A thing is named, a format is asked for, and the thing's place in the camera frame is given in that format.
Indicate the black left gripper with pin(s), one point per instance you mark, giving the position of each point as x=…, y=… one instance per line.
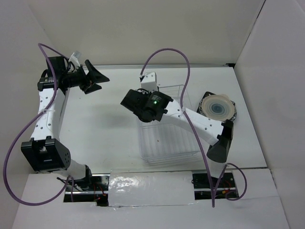
x=94, y=75

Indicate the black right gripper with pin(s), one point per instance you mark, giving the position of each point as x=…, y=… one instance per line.
x=144, y=91

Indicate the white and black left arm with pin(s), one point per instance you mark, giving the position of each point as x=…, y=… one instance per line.
x=44, y=151

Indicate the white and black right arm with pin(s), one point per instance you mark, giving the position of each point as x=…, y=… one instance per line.
x=157, y=106

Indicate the cream plate with blue centre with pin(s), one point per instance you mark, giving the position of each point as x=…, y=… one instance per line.
x=218, y=107

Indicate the silver taped front panel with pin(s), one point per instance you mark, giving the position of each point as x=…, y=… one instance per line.
x=151, y=189

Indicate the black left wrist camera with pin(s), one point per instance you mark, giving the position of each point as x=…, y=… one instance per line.
x=59, y=64

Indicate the white wire dish rack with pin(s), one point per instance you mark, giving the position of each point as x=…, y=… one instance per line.
x=164, y=143

